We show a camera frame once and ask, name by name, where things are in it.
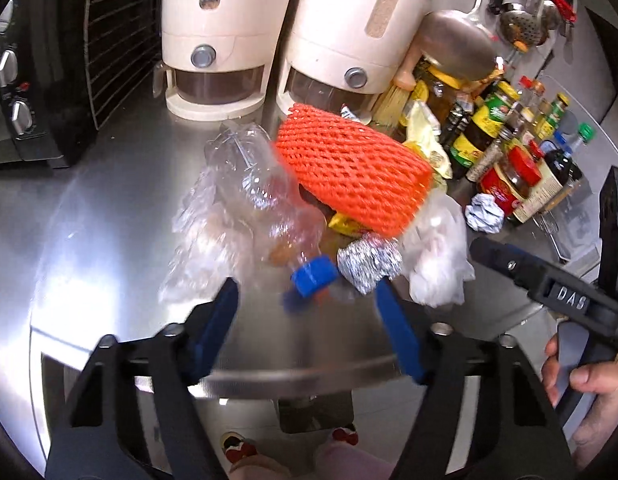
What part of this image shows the red bow slipper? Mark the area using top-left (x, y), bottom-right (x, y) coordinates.
top-left (220, 431), bottom-right (258, 465)
top-left (331, 424), bottom-right (359, 446)

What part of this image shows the red lid sauce jar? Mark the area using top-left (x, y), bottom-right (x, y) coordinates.
top-left (478, 145), bottom-right (541, 217)

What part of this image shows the wooden bristle brush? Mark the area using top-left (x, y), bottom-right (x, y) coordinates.
top-left (371, 44), bottom-right (425, 129)

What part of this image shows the right red bow slipper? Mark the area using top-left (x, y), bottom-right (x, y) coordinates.
top-left (331, 424), bottom-right (359, 446)

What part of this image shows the green label sauce bottle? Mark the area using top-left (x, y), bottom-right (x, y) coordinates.
top-left (448, 80), bottom-right (522, 180)

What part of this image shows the aluminium foil ball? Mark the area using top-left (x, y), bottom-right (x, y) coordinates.
top-left (337, 232), bottom-right (402, 295)

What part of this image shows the yellow snack bag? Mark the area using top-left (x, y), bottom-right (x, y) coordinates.
top-left (327, 212), bottom-right (369, 238)

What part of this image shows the steel ladle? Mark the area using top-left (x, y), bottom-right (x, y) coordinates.
top-left (415, 0), bottom-right (496, 81)

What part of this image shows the person's right hand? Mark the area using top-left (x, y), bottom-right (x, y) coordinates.
top-left (540, 334), bottom-right (618, 470)

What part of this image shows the left red bow slipper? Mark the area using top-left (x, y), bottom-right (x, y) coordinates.
top-left (220, 431), bottom-right (258, 465)

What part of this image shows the cream dispenser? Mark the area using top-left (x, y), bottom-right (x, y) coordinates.
top-left (277, 0), bottom-right (431, 119)
top-left (152, 0), bottom-right (289, 122)

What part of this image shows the white plastic bag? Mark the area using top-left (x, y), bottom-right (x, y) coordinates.
top-left (401, 188), bottom-right (475, 309)

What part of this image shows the cream dispenser left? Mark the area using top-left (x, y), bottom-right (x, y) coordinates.
top-left (152, 0), bottom-right (289, 122)

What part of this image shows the clear plastic storage tray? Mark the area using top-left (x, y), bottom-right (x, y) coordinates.
top-left (535, 75), bottom-right (618, 263)

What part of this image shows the cream dispenser right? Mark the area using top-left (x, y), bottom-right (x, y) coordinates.
top-left (277, 0), bottom-right (431, 119)

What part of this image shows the dark soy sauce bottle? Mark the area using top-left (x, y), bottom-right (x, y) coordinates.
top-left (508, 122), bottom-right (597, 226)

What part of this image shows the yellow lid oil jar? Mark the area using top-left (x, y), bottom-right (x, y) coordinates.
top-left (410, 60), bottom-right (463, 124)

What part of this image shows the pale yellow paper wrapper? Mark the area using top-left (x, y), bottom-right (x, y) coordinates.
top-left (403, 100), bottom-right (452, 180)

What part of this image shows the white paper ball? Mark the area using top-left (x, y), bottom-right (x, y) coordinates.
top-left (464, 193), bottom-right (504, 234)

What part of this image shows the steel skimmer spoon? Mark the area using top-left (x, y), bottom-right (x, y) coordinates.
top-left (498, 0), bottom-right (547, 48)

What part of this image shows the clear plastic bag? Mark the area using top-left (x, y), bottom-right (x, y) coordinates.
top-left (158, 168), bottom-right (254, 304)

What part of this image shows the black toaster oven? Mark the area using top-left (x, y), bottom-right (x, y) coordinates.
top-left (0, 0), bottom-right (161, 168)

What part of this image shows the sesame seed shaker jar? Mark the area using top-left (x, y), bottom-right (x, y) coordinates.
top-left (466, 126), bottom-right (515, 183)

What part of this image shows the orange foam fruit net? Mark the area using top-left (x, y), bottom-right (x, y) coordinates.
top-left (275, 104), bottom-right (433, 237)

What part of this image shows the clear crushed plastic bottle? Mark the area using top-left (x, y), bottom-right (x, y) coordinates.
top-left (205, 122), bottom-right (338, 298)

